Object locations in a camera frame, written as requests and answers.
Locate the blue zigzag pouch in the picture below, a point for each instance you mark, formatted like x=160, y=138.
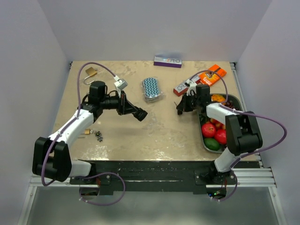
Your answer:
x=151, y=90

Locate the purple white box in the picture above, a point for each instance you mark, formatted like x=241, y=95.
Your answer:
x=171, y=60

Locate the toy pineapple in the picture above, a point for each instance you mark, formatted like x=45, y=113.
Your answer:
x=218, y=98

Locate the red apple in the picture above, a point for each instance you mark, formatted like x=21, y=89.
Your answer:
x=208, y=130
x=220, y=136

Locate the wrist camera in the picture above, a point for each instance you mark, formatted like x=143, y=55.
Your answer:
x=120, y=84
x=191, y=87

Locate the green avocado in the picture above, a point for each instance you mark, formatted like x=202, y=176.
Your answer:
x=211, y=144

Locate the grey fruit tray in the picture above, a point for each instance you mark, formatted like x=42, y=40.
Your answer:
x=203, y=119

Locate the orange box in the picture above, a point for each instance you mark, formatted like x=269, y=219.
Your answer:
x=210, y=78

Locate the red white box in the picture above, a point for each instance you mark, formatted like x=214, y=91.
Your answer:
x=182, y=88

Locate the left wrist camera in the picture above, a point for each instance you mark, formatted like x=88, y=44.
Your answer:
x=120, y=84

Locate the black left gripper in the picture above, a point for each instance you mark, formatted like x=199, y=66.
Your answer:
x=124, y=107

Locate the large brass padlock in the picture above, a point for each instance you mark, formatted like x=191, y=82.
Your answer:
x=91, y=72

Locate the red apple right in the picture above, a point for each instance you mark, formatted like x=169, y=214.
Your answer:
x=220, y=136

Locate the black padlock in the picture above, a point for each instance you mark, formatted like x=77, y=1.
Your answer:
x=140, y=114

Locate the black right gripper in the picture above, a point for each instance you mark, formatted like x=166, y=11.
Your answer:
x=183, y=106

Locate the small brass padlock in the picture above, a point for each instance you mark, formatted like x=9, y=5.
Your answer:
x=85, y=133

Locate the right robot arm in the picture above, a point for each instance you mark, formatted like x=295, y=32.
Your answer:
x=242, y=132

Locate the dark grapes bunch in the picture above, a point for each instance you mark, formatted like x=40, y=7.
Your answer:
x=231, y=105

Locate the aluminium rail frame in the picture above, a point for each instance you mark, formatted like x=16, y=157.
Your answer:
x=255, y=202

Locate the red apple left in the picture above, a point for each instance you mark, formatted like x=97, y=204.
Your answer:
x=208, y=130

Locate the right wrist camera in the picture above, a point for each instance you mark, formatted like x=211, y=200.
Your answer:
x=191, y=87

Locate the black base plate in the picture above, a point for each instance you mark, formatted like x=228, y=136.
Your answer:
x=154, y=176

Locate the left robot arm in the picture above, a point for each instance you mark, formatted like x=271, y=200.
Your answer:
x=52, y=158

